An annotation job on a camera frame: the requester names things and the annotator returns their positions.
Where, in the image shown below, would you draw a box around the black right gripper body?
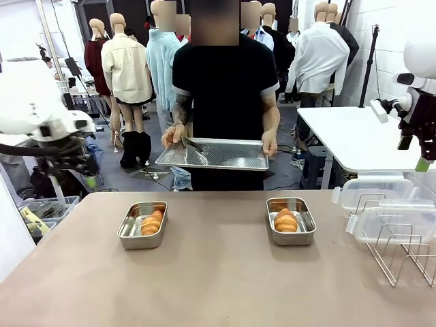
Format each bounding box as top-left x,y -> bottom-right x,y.
398,89 -> 436,140

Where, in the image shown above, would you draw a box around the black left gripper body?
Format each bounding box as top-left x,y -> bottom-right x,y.
35,134 -> 91,165

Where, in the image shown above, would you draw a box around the clear plastic container lid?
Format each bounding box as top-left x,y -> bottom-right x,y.
332,174 -> 436,214
345,205 -> 436,245

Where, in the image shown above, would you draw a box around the rectangular steel container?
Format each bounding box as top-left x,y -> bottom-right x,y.
116,200 -> 169,251
266,197 -> 317,247

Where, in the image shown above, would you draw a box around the golden croissant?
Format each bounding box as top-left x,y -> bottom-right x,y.
274,208 -> 300,234
140,210 -> 164,236

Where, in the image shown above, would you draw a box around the perforated metal baking tray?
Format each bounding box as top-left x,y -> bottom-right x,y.
155,137 -> 270,171

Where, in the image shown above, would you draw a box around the person's tattooed right forearm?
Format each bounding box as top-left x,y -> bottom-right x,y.
170,95 -> 191,129

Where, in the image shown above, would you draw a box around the person's left forearm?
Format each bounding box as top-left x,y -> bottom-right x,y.
262,93 -> 281,134

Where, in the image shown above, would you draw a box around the person's right hand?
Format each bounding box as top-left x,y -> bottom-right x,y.
160,125 -> 187,148

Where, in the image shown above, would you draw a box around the person's left hand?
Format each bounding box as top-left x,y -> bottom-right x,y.
261,129 -> 279,157

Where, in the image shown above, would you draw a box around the blue denim cloth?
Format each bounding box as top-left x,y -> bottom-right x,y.
84,136 -> 105,174

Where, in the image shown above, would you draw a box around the black bag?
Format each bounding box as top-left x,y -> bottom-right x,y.
30,170 -> 86,199

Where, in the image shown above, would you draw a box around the clear plastic storage bin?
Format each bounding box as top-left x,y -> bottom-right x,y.
16,196 -> 81,241

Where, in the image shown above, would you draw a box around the black furry boot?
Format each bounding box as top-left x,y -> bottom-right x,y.
136,131 -> 153,164
119,131 -> 140,170

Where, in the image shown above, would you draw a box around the yellow green packet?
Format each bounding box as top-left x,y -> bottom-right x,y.
19,207 -> 47,236

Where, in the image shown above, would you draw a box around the white side table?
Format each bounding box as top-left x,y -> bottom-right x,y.
296,106 -> 436,173

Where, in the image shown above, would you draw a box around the black light stand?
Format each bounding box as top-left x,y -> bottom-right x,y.
359,23 -> 381,108

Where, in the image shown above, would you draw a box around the black power adapter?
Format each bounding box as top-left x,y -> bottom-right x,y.
64,57 -> 83,76

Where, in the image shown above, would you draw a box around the mannequin in maroon dress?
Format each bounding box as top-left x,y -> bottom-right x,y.
84,18 -> 115,130

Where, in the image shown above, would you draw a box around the crumpled blue jeans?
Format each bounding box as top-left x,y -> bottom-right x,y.
172,166 -> 192,191

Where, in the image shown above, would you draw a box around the mannequin in black jacket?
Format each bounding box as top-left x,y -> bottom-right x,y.
325,2 -> 360,96

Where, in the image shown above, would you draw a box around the mannequin in cream jacket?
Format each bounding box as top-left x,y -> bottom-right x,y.
101,12 -> 155,153

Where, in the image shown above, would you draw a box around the metal tongs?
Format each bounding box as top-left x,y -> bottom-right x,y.
179,136 -> 211,158

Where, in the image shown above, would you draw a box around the silver metal pole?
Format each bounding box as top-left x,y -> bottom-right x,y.
40,0 -> 64,64

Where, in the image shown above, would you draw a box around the mannequin in white shirt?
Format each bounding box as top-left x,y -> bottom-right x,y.
285,1 -> 351,106

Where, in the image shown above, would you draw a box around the mannequin in light blue shirt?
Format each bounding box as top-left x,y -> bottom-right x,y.
145,0 -> 183,137

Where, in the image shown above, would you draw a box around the mannequin in black coat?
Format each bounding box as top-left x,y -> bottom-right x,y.
261,2 -> 296,96

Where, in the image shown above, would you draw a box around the person in black t-shirt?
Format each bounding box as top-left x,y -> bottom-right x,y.
172,33 -> 280,191

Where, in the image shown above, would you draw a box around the mannequin in red top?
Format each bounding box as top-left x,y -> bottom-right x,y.
175,15 -> 193,47

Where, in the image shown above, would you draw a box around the mannequin in blue collared shirt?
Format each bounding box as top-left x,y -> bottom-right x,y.
240,1 -> 275,50

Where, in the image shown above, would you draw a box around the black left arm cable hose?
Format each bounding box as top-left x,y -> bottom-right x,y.
0,142 -> 46,159

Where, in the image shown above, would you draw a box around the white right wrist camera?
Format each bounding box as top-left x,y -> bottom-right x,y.
370,97 -> 413,124

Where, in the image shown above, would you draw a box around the mannequin base plate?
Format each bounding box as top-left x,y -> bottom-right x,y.
134,166 -> 171,181

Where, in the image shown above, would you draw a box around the metal wire lid rack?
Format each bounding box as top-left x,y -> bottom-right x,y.
349,193 -> 436,287

